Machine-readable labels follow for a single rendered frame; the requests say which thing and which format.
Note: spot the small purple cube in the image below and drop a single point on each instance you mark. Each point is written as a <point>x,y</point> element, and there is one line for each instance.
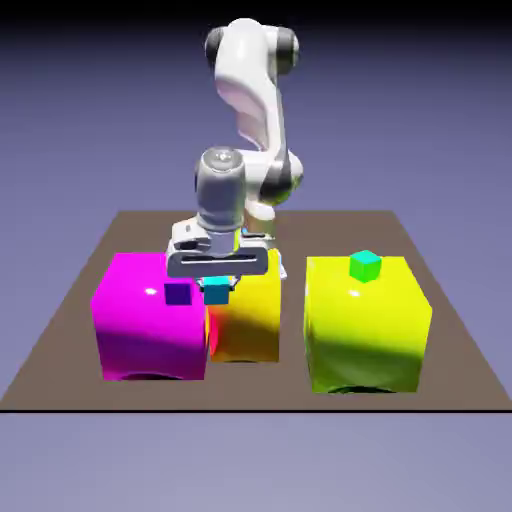
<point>178,294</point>

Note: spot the small green cube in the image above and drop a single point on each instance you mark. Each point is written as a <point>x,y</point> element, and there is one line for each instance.
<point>364,267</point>

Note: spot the large orange box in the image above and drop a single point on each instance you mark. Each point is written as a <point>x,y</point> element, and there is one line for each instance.
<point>248,320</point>

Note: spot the small teal cube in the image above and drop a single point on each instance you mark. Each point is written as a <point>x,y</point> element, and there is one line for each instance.
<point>216,294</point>

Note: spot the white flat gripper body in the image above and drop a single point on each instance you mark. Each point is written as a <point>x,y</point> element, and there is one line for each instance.
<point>218,268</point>

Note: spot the large yellow box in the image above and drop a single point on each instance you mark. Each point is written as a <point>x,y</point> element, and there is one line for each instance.
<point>366,332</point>

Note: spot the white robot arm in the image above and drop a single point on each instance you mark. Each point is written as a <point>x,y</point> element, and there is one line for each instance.
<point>248,80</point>

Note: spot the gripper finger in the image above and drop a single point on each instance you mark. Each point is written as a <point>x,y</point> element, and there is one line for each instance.
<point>232,281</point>
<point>200,282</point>

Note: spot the large magenta box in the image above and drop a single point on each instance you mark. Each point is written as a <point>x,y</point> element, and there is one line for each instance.
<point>148,328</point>

